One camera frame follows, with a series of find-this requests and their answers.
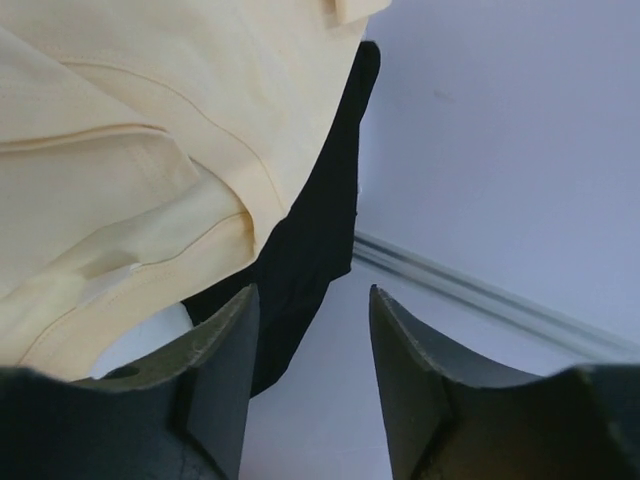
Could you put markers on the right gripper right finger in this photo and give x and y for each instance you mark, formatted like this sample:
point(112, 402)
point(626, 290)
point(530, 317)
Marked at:
point(451, 413)

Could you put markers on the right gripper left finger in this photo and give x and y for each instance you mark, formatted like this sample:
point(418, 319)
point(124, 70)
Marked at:
point(177, 413)

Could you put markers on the cream yellow t shirt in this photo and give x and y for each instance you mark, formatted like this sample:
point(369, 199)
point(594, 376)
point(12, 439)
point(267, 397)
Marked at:
point(148, 150)

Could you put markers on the folded black t shirt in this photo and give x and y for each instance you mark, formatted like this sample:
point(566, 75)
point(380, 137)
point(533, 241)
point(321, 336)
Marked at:
point(312, 246)

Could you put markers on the right corner aluminium post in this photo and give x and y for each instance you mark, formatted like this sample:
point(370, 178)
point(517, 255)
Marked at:
point(558, 329)

